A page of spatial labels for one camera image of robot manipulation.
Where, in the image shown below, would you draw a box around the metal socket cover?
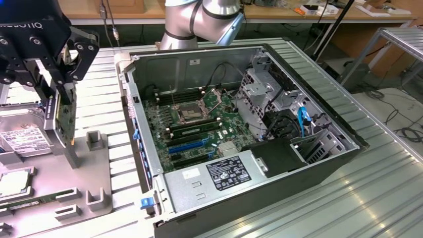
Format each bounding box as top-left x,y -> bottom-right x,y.
197,88 -> 229,117

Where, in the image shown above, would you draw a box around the white flat box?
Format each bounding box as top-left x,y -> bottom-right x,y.
355,4 -> 391,17

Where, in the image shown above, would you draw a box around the black plastic air shroud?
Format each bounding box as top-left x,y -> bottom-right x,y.
240,137 -> 308,179

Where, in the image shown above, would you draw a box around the black cable tangle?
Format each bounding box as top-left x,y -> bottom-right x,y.
363,88 -> 423,146

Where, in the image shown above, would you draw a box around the silver chipset heatsink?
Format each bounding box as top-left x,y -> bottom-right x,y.
216,142 -> 239,156

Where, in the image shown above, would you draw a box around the CPU chip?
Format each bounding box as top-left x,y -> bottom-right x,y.
0,170 -> 33,196

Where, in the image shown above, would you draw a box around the long black expansion slot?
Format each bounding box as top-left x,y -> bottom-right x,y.
172,154 -> 212,169
164,136 -> 203,148

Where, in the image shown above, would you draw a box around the CPU socket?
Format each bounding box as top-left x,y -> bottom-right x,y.
173,99 -> 211,124

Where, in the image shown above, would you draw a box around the silver perforated drive cage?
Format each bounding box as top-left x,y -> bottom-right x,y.
235,67 -> 284,139

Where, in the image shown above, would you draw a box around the green Dell motherboard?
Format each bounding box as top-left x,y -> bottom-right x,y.
141,86 -> 265,174

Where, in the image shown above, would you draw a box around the hanging cable with connector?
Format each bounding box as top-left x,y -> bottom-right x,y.
99,0 -> 121,48

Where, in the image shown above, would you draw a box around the thin black looped wire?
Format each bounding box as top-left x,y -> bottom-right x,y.
209,62 -> 248,88

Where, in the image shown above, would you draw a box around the black box under table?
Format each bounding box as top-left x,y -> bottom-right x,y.
325,59 -> 371,93

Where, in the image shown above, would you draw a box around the black wire bundle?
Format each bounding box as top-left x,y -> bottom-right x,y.
263,112 -> 301,141

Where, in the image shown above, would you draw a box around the green spare RAM stick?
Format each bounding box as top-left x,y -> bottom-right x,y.
0,187 -> 73,206

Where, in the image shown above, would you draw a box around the hard disk with label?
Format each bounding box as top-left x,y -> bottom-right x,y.
0,100 -> 47,158

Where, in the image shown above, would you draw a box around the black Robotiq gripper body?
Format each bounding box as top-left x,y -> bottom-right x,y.
0,0 -> 72,62

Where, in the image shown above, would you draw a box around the grey parts rack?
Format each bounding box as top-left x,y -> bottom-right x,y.
0,128 -> 116,238

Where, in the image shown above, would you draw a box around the cardboard boxes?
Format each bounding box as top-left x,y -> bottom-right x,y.
108,0 -> 165,13

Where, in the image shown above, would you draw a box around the metal frame table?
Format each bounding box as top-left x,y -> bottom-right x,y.
340,26 -> 423,87

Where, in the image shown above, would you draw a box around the silver power supply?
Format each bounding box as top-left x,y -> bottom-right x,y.
163,151 -> 269,214

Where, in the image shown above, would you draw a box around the NVIDIA graphics card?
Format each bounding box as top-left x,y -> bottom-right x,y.
41,46 -> 80,150

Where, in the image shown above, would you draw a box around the blue disk wire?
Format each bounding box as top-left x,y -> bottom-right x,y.
296,106 -> 313,138

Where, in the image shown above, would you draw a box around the orange and white box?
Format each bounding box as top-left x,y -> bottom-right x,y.
292,4 -> 340,17

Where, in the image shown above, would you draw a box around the wooden desk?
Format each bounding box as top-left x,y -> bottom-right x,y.
68,0 -> 417,26

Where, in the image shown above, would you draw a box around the thin metal locking lever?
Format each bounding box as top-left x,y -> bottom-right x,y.
168,85 -> 177,111

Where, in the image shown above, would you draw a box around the blue case latch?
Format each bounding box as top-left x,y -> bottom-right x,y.
139,197 -> 156,211

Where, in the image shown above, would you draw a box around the black slanted pole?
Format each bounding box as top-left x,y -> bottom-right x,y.
312,0 -> 356,61

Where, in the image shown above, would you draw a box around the black RAM slot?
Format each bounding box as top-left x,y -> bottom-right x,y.
157,95 -> 204,104
167,116 -> 217,127
168,118 -> 219,129
155,89 -> 203,98
168,119 -> 219,131
156,92 -> 204,101

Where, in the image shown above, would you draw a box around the blue expansion slot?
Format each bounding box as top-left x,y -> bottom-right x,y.
167,140 -> 212,154

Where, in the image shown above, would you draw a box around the installed RAM stick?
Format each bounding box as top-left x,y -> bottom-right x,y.
169,120 -> 221,138

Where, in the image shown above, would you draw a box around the silver disk bay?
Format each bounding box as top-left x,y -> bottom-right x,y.
288,128 -> 348,166

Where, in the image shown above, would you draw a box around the open black PC case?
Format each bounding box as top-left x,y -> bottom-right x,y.
113,43 -> 369,238

